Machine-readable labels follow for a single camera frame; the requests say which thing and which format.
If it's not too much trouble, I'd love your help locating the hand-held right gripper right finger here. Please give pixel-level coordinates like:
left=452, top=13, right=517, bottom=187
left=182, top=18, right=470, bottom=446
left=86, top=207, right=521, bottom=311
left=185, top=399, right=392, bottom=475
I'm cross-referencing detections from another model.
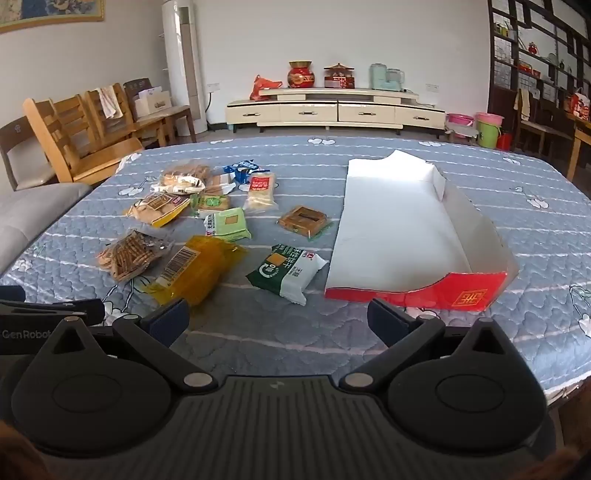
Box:
left=339, top=298, right=527, bottom=391

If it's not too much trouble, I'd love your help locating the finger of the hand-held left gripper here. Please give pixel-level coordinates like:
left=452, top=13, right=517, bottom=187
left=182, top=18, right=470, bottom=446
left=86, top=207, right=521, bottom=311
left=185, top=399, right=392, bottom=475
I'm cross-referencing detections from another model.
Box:
left=0, top=299, right=105, bottom=326

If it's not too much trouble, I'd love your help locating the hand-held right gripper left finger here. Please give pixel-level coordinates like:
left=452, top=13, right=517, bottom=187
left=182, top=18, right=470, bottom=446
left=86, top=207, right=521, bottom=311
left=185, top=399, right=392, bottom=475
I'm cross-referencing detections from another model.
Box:
left=28, top=298, right=219, bottom=393

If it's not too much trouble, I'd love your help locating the yellow translucent packet with barcode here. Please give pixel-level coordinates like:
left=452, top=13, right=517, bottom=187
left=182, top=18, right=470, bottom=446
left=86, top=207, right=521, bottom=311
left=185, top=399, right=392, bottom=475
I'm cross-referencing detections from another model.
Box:
left=147, top=234, right=249, bottom=306

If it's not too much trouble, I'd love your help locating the clear stick biscuit pack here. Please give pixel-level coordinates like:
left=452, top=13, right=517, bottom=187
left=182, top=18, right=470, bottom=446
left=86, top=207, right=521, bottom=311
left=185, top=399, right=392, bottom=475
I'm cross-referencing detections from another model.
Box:
left=96, top=230, right=172, bottom=283

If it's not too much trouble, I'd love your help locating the red and white cardboard box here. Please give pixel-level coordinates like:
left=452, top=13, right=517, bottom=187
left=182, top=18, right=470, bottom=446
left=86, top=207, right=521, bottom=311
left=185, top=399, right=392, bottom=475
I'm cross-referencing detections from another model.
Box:
left=323, top=150, right=520, bottom=312

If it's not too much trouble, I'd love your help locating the dark green and white packet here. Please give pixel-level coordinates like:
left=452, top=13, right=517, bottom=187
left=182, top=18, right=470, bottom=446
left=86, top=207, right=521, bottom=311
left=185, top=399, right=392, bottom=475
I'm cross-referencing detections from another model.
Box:
left=246, top=244, right=330, bottom=306

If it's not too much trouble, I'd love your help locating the yellow-wrapped cracker pack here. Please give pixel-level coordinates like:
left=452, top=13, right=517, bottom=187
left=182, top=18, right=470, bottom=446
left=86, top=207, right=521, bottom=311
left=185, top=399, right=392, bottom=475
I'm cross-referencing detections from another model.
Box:
left=126, top=191, right=191, bottom=228

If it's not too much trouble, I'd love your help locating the light green snack packet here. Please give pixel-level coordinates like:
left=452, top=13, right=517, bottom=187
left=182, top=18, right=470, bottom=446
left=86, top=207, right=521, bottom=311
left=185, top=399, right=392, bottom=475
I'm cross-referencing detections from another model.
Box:
left=204, top=208, right=253, bottom=243

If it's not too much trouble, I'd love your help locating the small green label packet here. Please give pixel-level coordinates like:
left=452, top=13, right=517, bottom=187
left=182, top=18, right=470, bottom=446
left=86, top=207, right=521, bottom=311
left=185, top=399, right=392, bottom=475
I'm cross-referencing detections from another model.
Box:
left=191, top=194, right=232, bottom=219

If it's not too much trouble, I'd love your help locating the brown cake packet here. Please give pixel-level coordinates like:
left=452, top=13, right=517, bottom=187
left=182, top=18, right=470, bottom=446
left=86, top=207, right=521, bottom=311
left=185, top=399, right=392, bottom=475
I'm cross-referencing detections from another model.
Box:
left=277, top=205, right=334, bottom=241

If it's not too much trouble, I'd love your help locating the clear sandwich biscuit pack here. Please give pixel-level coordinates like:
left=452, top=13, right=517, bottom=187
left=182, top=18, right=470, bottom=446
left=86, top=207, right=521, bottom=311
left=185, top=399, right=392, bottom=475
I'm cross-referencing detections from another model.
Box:
left=151, top=159, right=208, bottom=195

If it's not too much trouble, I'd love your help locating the red label cracker packet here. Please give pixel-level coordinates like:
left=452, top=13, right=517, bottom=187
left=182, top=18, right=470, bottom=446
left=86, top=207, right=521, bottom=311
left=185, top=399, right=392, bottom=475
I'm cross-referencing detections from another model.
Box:
left=243, top=172, right=280, bottom=214

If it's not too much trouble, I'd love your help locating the blue cookie packet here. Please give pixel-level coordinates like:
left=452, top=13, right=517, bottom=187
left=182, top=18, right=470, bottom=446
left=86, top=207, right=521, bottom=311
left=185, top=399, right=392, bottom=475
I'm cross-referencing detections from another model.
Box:
left=222, top=159, right=260, bottom=184

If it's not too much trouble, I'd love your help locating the grey sofa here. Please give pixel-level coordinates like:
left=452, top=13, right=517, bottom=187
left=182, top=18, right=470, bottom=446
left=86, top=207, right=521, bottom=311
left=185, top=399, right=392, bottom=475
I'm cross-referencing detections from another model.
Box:
left=0, top=182, right=93, bottom=278

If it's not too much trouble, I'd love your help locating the dark chair with grey seat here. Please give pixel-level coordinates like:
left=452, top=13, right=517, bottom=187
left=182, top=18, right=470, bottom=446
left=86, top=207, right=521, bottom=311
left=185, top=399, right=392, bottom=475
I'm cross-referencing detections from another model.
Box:
left=0, top=115, right=57, bottom=191

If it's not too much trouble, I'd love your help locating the small stool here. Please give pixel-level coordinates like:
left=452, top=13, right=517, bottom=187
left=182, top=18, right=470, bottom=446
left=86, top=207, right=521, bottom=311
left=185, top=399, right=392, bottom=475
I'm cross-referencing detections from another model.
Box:
left=444, top=124, right=479, bottom=145

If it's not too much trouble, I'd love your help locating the dark brown chair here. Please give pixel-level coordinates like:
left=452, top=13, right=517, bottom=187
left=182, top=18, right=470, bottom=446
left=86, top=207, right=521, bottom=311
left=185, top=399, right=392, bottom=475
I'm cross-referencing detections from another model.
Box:
left=124, top=78, right=198, bottom=145

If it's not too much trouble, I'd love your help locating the cream TV cabinet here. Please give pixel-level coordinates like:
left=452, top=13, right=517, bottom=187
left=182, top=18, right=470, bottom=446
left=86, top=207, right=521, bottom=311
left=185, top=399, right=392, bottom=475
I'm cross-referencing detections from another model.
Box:
left=225, top=88, right=447, bottom=138

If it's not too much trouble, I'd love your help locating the white towel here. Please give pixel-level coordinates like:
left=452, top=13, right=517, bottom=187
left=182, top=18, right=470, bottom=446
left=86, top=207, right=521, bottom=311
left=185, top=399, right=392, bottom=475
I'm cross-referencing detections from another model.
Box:
left=96, top=85, right=124, bottom=119

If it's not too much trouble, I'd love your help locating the green bucket with pink rim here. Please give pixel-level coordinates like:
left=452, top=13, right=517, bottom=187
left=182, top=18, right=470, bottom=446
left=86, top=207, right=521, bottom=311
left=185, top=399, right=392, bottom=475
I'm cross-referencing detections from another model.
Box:
left=475, top=112, right=504, bottom=149

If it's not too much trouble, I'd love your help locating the white paper bag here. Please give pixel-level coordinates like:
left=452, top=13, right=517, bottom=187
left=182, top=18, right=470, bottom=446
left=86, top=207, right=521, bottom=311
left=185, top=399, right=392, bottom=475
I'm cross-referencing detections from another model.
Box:
left=134, top=85, right=173, bottom=121

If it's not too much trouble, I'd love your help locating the red pagoda gift box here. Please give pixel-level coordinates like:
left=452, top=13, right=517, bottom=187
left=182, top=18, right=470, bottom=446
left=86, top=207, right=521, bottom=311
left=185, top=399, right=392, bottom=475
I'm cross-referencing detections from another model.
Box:
left=323, top=63, right=356, bottom=90

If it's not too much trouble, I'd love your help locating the brown wooden chair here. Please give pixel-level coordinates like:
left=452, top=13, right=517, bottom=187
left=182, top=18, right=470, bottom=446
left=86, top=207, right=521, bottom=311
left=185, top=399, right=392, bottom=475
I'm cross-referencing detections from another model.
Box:
left=514, top=88, right=574, bottom=163

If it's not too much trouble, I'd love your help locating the red plastic bag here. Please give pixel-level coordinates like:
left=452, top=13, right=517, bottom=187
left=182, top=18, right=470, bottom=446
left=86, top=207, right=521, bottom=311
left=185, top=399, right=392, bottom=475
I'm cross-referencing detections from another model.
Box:
left=249, top=75, right=283, bottom=102

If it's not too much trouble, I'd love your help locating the white standing air conditioner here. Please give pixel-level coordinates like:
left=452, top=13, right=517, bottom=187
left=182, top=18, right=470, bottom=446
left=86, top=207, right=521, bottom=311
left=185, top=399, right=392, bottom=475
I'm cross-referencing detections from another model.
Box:
left=161, top=0, right=209, bottom=136

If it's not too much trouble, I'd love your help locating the beige towel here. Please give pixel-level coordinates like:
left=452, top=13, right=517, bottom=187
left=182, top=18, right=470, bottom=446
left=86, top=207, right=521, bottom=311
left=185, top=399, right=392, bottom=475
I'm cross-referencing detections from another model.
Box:
left=515, top=89, right=532, bottom=123

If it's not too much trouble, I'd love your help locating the red and gold jar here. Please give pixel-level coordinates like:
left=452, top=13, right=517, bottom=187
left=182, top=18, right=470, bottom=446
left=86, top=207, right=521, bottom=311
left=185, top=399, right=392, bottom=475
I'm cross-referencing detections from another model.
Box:
left=287, top=61, right=317, bottom=89

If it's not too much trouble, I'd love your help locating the wooden table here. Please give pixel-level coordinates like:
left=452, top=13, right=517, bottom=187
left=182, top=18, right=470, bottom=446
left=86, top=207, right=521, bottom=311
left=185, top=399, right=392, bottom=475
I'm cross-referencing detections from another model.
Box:
left=565, top=113, right=591, bottom=184

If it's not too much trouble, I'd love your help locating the red gift bag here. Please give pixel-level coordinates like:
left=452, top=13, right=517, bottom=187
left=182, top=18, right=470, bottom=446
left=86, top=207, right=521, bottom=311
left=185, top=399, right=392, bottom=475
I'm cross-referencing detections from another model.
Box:
left=569, top=88, right=591, bottom=122

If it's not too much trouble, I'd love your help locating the dark wooden shelf unit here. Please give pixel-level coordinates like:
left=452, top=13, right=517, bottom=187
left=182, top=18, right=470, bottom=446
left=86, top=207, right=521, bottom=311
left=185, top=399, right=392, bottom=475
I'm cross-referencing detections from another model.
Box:
left=487, top=0, right=591, bottom=153

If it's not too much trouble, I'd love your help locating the framed wall picture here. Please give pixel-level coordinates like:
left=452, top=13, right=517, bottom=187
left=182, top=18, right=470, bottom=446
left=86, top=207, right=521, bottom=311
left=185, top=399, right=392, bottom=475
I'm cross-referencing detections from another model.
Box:
left=0, top=0, right=106, bottom=34

